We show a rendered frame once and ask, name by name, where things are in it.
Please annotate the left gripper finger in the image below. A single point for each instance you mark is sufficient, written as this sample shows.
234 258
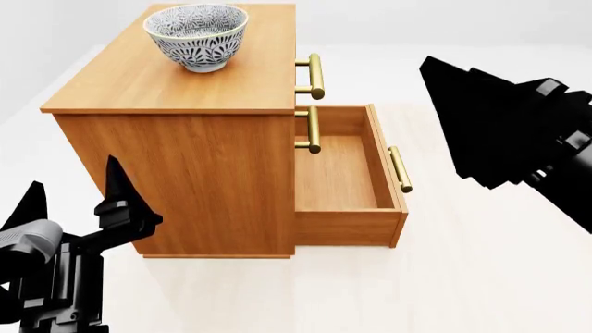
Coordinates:
124 204
31 204

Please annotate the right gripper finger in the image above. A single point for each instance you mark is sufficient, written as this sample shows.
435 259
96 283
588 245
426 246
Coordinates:
506 138
455 114

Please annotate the wooden cabinet body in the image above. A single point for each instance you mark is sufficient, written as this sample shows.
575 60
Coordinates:
185 173

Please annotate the blue white patterned bowl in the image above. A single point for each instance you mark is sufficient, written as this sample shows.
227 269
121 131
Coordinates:
199 48

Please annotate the wooden drawer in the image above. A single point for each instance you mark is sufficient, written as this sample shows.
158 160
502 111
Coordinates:
342 222

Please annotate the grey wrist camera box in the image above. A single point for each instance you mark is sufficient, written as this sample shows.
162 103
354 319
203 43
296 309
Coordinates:
28 239

